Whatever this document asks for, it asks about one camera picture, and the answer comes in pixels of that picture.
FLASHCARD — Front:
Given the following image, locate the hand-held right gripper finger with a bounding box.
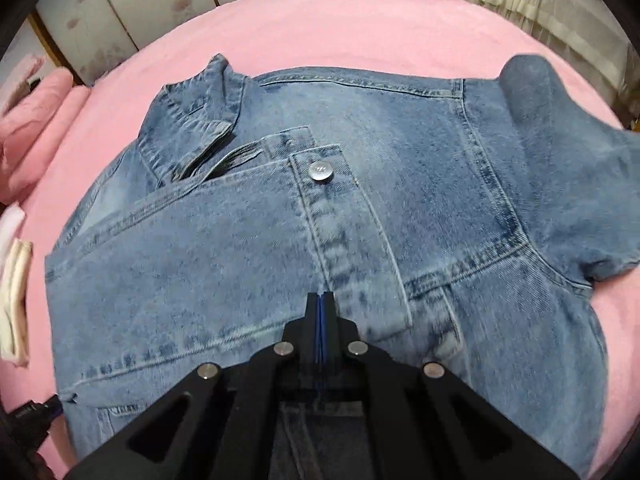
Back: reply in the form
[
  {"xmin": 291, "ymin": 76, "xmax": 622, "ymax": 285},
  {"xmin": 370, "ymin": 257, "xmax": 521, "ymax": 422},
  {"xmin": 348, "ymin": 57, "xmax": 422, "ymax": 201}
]
[
  {"xmin": 319, "ymin": 290, "xmax": 578, "ymax": 480},
  {"xmin": 64, "ymin": 292, "xmax": 320, "ymax": 480}
]

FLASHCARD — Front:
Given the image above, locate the blue denim jacket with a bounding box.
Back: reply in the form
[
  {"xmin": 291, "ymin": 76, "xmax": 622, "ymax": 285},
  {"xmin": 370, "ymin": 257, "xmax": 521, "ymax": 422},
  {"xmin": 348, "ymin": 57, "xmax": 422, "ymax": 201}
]
[{"xmin": 44, "ymin": 52, "xmax": 640, "ymax": 480}]

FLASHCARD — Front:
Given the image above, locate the cream white cloth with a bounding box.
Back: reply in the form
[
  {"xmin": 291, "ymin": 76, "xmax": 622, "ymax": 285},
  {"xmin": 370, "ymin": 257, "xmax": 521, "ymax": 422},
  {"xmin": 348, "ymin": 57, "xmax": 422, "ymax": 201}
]
[{"xmin": 0, "ymin": 205, "xmax": 34, "ymax": 364}]

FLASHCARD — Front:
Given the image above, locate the folded pink blanket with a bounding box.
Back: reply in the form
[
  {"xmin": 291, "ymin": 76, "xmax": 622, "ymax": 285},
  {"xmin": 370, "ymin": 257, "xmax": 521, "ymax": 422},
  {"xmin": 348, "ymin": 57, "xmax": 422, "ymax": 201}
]
[{"xmin": 0, "ymin": 55, "xmax": 92, "ymax": 207}]

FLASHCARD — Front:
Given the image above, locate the pink bed sheet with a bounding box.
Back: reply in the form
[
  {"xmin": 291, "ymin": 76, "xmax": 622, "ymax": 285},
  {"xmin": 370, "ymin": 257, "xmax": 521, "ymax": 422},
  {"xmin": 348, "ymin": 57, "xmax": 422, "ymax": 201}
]
[{"xmin": 0, "ymin": 0, "xmax": 640, "ymax": 480}]

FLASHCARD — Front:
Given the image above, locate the floral pattern wardrobe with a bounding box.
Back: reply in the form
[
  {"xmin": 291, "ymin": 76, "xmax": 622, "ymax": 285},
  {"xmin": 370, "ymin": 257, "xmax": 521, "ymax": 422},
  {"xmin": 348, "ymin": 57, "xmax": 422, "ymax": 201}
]
[{"xmin": 27, "ymin": 0, "xmax": 297, "ymax": 87}]

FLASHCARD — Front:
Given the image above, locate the cream ruffled curtain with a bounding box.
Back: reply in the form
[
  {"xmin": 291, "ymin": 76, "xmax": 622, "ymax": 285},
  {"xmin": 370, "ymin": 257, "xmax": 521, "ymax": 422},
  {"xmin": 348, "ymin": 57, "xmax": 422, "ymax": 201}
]
[{"xmin": 397, "ymin": 0, "xmax": 640, "ymax": 132}]

